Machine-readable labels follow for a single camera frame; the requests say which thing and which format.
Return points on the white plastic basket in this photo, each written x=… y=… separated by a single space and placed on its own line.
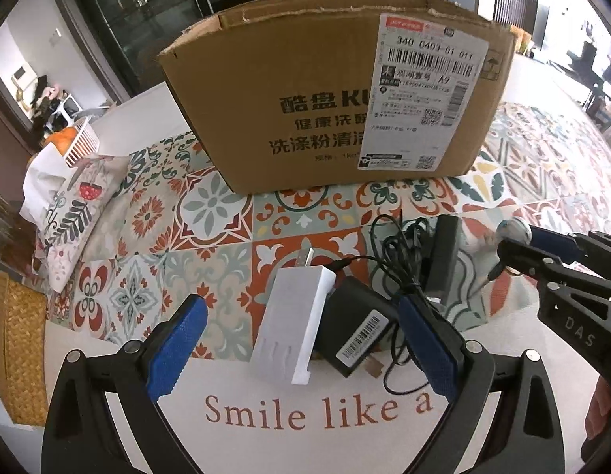
x=83 y=143

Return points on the person's right hand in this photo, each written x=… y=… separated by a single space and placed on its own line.
x=606 y=405

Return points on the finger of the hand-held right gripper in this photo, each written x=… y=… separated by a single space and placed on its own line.
x=552 y=241
x=522 y=256

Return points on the yellow woven basket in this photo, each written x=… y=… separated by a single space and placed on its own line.
x=19 y=350

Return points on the wall light switch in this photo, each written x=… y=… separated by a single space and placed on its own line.
x=56 y=37

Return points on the white shoe rack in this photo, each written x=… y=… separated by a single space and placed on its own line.
x=58 y=106

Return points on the wall intercom panel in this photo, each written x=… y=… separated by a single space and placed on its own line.
x=20 y=75

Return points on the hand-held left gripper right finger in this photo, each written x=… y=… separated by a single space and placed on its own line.
x=428 y=345

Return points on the black power adapter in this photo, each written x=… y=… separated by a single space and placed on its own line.
x=354 y=321

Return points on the dark glass sliding door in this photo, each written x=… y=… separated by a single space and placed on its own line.
x=137 y=10

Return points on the orange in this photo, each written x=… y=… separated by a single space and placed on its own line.
x=63 y=137

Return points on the white charger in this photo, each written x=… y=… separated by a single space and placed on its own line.
x=290 y=316

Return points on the brown cardboard box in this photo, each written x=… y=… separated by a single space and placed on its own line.
x=285 y=59

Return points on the white patterned tablecloth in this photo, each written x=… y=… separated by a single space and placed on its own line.
x=211 y=237

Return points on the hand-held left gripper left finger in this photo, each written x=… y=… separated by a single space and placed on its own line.
x=177 y=345

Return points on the small black box adapter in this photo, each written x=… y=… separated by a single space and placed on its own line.
x=443 y=256

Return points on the printed cloth tissue pouch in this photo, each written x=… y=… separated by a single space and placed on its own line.
x=73 y=207

